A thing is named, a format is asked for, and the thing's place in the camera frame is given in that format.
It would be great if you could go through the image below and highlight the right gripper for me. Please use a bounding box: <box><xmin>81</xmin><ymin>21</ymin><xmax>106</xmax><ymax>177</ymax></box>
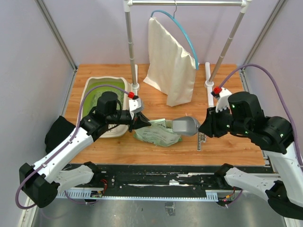
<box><xmin>198</xmin><ymin>104</ymin><xmax>251</xmax><ymax>138</ymax></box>

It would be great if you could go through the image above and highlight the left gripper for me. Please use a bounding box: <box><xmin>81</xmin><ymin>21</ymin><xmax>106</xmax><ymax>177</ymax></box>
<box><xmin>107</xmin><ymin>110</ymin><xmax>152</xmax><ymax>133</ymax></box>

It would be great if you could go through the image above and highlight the piano pattern bag clip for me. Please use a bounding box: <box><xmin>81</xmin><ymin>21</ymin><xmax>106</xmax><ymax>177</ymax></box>
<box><xmin>197</xmin><ymin>132</ymin><xmax>206</xmax><ymax>151</ymax></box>

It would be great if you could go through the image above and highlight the green cat litter bag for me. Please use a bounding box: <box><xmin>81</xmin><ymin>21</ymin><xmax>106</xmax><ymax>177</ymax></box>
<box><xmin>134</xmin><ymin>118</ymin><xmax>182</xmax><ymax>147</ymax></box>

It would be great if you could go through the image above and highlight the grey metal scoop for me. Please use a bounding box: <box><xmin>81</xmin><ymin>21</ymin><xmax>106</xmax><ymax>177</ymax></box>
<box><xmin>172</xmin><ymin>116</ymin><xmax>201</xmax><ymax>136</ymax></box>

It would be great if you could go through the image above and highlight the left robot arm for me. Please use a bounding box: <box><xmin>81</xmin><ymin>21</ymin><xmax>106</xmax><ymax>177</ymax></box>
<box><xmin>15</xmin><ymin>91</ymin><xmax>150</xmax><ymax>210</ymax></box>

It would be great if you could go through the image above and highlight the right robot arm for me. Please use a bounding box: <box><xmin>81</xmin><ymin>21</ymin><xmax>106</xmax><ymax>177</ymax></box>
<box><xmin>198</xmin><ymin>89</ymin><xmax>303</xmax><ymax>220</ymax></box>

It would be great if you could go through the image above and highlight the cream green litter box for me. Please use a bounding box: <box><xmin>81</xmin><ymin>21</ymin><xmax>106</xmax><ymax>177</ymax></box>
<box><xmin>79</xmin><ymin>76</ymin><xmax>133</xmax><ymax>139</ymax></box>

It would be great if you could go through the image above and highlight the cream cloth bag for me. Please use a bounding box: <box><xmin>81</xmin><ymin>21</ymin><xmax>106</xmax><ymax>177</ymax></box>
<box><xmin>143</xmin><ymin>17</ymin><xmax>196</xmax><ymax>107</ymax></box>

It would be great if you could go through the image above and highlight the black cloth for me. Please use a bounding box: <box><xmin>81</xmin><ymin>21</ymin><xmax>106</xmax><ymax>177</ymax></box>
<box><xmin>45</xmin><ymin>116</ymin><xmax>76</xmax><ymax>154</ymax></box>

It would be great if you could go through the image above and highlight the blue clothes hanger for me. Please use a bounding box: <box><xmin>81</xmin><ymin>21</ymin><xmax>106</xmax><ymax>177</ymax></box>
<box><xmin>150</xmin><ymin>10</ymin><xmax>199</xmax><ymax>70</ymax></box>

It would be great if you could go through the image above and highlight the white clothes rack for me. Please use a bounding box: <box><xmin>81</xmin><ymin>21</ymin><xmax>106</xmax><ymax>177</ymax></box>
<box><xmin>123</xmin><ymin>0</ymin><xmax>253</xmax><ymax>112</ymax></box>

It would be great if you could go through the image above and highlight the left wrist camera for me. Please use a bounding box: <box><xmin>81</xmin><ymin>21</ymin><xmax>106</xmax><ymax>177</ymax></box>
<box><xmin>128</xmin><ymin>98</ymin><xmax>144</xmax><ymax>118</ymax></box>

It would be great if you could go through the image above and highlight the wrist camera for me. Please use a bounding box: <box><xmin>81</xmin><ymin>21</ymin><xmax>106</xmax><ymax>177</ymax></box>
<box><xmin>128</xmin><ymin>98</ymin><xmax>144</xmax><ymax>118</ymax></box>
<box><xmin>211</xmin><ymin>87</ymin><xmax>232</xmax><ymax>113</ymax></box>

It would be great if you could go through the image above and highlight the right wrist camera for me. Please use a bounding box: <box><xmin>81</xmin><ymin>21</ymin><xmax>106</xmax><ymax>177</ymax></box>
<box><xmin>211</xmin><ymin>87</ymin><xmax>232</xmax><ymax>113</ymax></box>

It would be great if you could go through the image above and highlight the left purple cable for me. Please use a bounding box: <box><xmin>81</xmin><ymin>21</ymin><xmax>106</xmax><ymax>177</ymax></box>
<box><xmin>15</xmin><ymin>84</ymin><xmax>135</xmax><ymax>210</ymax></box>

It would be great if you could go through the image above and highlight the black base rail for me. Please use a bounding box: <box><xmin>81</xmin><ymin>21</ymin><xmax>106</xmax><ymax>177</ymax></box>
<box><xmin>55</xmin><ymin>163</ymin><xmax>267</xmax><ymax>198</ymax></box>

